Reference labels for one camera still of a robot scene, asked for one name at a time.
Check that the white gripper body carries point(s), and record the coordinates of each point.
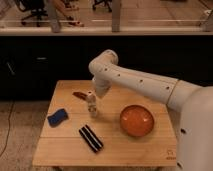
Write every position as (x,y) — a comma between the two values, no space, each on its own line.
(101,86)

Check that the small clear plastic bottle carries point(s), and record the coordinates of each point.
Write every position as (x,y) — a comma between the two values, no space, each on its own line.
(91,103)

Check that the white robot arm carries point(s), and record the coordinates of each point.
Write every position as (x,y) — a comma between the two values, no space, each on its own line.
(193,102)

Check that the brown red small object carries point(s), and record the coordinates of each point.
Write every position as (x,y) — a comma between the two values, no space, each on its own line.
(80,95)

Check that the orange bowl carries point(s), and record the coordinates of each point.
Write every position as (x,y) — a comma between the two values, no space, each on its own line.
(136,121)

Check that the black white striped block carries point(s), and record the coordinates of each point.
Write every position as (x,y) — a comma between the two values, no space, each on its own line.
(91,139)

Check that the blue sponge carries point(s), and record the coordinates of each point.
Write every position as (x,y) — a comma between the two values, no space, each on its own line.
(56,118)

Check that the wooden table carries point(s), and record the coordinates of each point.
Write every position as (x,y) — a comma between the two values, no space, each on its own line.
(64,146)

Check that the black office chair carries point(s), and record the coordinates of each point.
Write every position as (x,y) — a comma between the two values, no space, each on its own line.
(36,7)

